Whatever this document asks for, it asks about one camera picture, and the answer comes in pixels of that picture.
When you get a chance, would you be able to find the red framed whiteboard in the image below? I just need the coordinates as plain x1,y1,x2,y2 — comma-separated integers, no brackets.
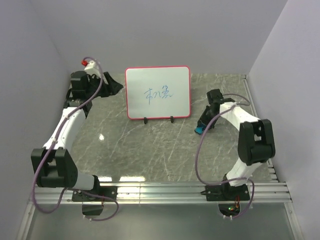
125,65,191,120

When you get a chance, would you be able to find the aluminium mounting rail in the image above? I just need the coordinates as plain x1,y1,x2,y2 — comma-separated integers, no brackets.
29,181,293,204

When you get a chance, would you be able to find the right side aluminium rail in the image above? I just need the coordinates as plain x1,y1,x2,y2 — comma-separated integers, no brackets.
242,74,278,181

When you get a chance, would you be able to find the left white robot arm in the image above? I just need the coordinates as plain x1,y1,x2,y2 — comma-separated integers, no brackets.
31,70,123,201

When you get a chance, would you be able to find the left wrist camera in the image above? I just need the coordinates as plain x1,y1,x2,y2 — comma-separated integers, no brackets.
81,59,101,78

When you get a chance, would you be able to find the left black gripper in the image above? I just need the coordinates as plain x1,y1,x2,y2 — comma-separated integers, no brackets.
85,72,123,100

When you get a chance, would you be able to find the whiteboard wire stand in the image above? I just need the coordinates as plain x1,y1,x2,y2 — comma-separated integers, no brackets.
143,116,175,125

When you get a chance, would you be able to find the blue whiteboard eraser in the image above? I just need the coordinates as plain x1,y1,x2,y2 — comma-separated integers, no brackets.
194,126,205,135

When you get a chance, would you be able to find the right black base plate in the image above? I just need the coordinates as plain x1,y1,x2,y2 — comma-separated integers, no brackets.
200,183,251,202

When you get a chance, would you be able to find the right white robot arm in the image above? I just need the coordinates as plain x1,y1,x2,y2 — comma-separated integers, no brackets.
194,89,276,200

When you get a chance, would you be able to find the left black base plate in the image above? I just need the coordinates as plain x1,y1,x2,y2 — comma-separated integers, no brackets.
71,185,118,202

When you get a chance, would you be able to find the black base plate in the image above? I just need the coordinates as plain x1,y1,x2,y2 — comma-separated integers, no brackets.
200,183,251,202
71,185,118,202

